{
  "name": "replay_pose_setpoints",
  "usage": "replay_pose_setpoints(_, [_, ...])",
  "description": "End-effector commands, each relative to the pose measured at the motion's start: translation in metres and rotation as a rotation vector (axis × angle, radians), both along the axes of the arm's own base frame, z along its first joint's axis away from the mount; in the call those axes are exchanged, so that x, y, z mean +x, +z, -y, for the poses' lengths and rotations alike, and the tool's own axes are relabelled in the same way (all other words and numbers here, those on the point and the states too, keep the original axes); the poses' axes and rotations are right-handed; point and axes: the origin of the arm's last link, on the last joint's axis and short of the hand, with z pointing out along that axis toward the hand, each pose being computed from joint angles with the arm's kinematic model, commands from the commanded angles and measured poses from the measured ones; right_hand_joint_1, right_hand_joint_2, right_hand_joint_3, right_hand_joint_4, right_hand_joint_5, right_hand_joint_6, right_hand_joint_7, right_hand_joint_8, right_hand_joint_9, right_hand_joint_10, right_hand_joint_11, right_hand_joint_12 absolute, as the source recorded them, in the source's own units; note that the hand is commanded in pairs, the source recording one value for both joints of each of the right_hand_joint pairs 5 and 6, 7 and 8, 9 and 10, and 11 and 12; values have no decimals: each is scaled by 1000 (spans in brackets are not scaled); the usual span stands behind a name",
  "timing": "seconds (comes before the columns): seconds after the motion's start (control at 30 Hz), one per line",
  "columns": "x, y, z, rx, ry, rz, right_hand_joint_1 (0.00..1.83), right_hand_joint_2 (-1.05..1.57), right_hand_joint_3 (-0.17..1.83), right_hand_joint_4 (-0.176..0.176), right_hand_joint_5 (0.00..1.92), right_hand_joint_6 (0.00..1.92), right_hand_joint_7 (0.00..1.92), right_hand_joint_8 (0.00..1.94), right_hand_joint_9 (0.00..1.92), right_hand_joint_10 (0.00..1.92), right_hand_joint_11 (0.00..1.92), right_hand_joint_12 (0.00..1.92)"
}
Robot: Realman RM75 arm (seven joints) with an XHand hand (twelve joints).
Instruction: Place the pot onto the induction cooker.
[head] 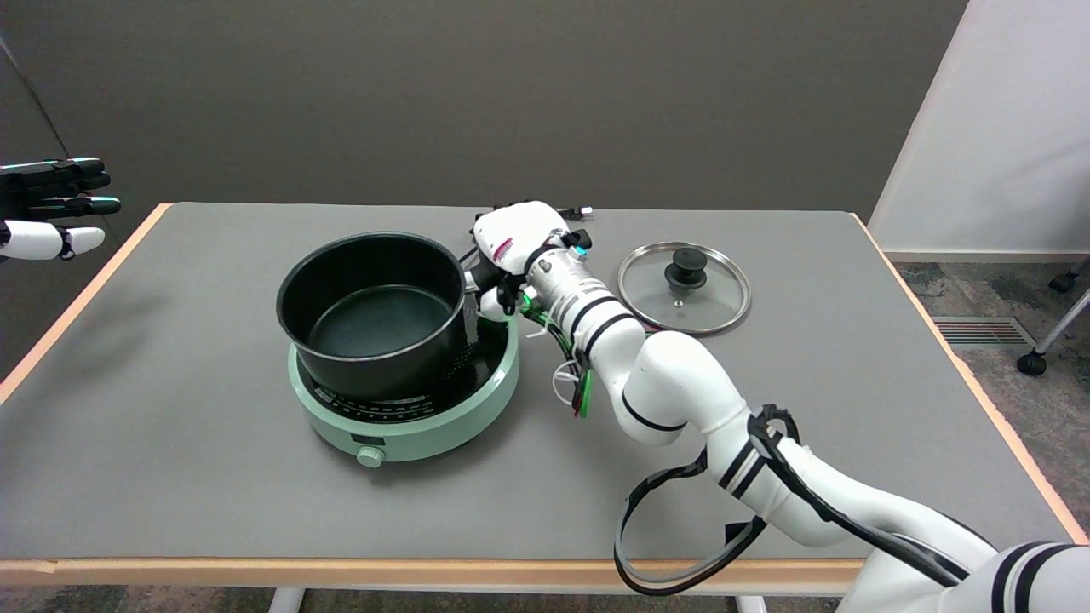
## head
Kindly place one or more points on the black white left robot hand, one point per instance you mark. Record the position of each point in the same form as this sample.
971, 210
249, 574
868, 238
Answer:
34, 238

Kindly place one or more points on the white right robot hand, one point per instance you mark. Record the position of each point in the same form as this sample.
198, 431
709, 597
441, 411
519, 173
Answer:
519, 234

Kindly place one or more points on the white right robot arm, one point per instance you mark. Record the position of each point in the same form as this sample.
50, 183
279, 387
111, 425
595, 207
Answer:
681, 383

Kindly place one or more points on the green round induction cooker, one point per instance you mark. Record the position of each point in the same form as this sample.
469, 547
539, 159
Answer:
426, 426

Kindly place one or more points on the glass lid with black knob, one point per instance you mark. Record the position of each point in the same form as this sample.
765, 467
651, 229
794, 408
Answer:
715, 302

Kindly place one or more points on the grey table mat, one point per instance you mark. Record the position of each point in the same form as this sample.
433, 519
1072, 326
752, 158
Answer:
213, 426

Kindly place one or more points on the wooden edged table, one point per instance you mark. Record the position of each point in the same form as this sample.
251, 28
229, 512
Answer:
341, 572

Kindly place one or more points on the white table leg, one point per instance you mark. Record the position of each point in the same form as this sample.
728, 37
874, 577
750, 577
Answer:
286, 601
751, 604

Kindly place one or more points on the floor air vent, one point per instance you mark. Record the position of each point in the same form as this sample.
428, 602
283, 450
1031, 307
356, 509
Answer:
979, 332

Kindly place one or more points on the grey chair leg with caster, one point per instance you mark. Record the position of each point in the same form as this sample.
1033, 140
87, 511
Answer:
1032, 363
1061, 283

